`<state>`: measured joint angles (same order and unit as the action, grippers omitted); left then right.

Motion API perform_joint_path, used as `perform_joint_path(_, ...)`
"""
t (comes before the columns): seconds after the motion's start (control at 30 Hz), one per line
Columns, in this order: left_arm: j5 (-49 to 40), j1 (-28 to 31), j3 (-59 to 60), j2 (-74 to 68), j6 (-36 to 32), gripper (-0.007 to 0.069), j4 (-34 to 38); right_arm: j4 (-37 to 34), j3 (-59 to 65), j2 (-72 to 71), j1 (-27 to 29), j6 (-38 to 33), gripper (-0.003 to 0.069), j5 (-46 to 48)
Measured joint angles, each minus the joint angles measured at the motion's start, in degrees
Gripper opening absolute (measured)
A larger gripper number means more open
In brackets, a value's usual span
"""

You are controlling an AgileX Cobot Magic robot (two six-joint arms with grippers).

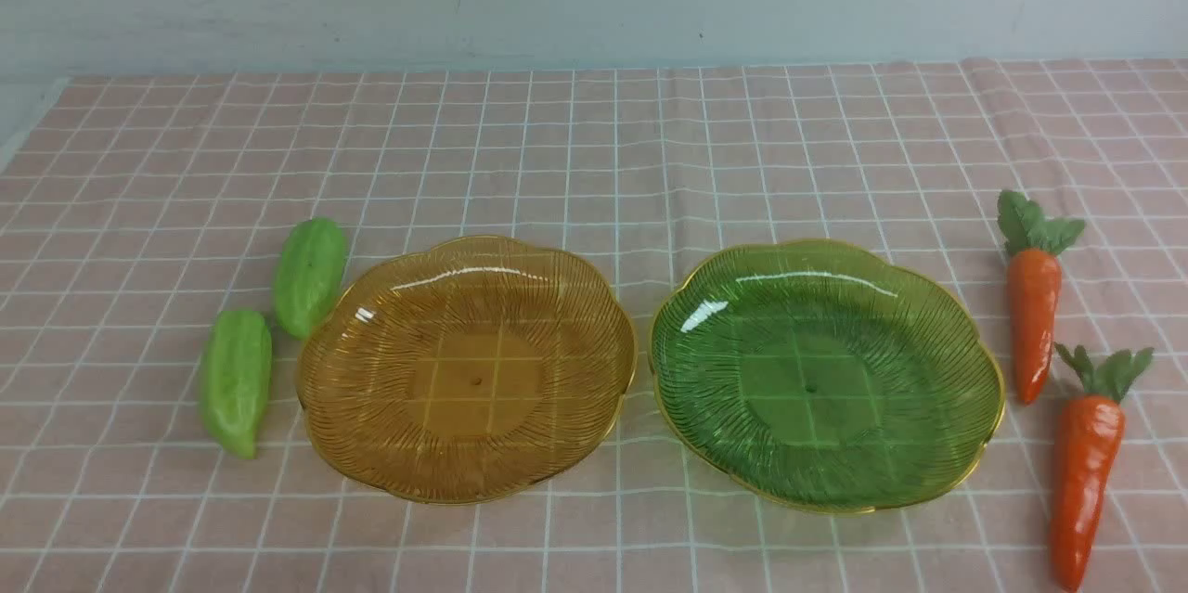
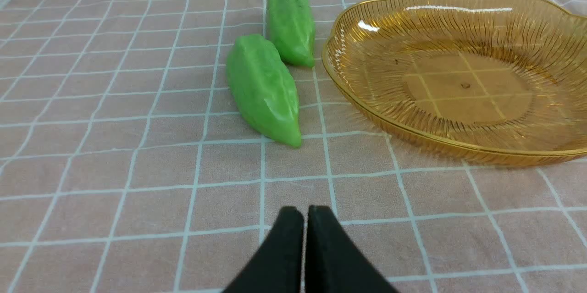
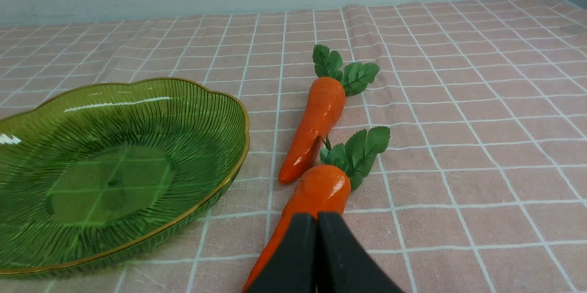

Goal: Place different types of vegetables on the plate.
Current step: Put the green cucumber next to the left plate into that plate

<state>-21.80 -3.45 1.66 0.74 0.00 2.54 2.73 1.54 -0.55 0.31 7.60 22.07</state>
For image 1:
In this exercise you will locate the green toy bitter gourd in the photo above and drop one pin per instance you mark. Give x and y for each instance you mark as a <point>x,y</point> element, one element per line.
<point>306,283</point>
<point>234,380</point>

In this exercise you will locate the orange toy carrot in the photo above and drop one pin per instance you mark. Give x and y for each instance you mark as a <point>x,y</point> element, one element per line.
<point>1090,432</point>
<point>1032,242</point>

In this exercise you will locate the amber ribbed plastic plate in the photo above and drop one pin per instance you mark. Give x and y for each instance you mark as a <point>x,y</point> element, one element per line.
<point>467,372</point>

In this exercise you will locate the green ribbed plastic plate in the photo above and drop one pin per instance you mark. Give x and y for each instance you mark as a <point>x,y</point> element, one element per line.
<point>822,377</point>

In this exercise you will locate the pink checkered tablecloth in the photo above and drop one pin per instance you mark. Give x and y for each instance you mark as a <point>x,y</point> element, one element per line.
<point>137,208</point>

